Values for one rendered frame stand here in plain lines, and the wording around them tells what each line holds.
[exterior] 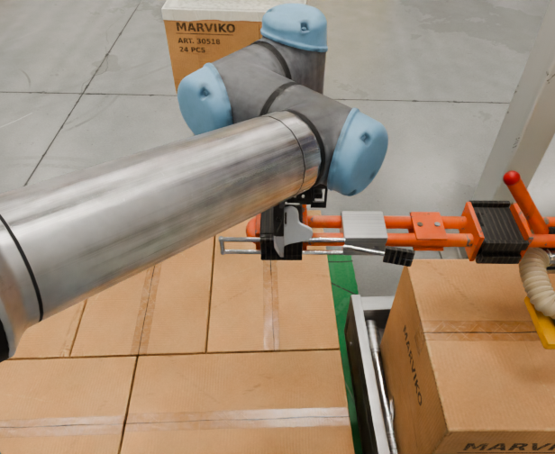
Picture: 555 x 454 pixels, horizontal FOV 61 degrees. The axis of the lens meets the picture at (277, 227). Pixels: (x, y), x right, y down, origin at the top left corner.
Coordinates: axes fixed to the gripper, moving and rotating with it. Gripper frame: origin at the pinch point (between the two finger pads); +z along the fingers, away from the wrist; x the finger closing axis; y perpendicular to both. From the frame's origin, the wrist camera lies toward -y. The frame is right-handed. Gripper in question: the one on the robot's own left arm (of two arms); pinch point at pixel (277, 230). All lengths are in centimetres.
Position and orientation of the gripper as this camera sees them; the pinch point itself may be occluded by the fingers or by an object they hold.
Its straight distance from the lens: 78.3
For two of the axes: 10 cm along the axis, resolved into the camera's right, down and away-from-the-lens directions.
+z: 0.1, 6.9, 7.2
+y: 10.0, 0.2, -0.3
